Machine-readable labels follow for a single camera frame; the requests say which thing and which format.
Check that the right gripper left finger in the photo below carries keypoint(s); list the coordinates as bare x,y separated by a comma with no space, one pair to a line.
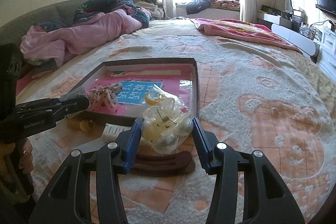
66,199

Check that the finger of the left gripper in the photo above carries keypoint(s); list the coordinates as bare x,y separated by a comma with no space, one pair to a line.
36,105
60,108

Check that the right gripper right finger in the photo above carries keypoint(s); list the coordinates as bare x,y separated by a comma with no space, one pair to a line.
267,199

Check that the small yellow hair clip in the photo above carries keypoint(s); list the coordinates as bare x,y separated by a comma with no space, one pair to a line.
86,125

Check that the floral fabric scrunchie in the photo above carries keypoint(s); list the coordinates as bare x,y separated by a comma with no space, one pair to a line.
105,96

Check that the pearl clips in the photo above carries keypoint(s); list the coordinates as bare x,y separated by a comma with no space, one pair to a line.
165,126

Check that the brown hair clip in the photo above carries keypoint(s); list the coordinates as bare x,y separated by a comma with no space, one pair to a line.
164,166

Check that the person's left hand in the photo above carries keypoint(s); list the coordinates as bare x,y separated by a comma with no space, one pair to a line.
26,157

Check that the pink quilt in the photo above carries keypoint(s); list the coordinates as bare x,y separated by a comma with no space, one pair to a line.
63,44

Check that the pink book in box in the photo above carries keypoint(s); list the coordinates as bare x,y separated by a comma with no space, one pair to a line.
136,84

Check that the grey green headboard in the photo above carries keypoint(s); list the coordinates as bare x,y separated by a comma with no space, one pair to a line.
62,12

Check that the bear pattern bed blanket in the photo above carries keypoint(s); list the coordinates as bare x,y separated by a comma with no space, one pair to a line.
252,96

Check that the dark floral quilt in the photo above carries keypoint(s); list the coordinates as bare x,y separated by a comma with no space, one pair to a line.
91,8

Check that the dark cardboard box tray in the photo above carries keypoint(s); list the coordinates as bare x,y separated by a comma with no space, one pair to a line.
138,64

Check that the white drawer cabinet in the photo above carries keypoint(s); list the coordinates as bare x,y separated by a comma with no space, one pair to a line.
326,60

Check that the dark jacket on sill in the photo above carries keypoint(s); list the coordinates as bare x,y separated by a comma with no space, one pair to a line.
196,6

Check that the white grey low desk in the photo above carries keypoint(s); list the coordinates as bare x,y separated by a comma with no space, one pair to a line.
282,27

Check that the pink red cartoon blanket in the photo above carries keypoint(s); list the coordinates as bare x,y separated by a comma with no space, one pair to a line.
244,31

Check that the folded blanket on sill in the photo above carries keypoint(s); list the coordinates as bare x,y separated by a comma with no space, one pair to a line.
226,4

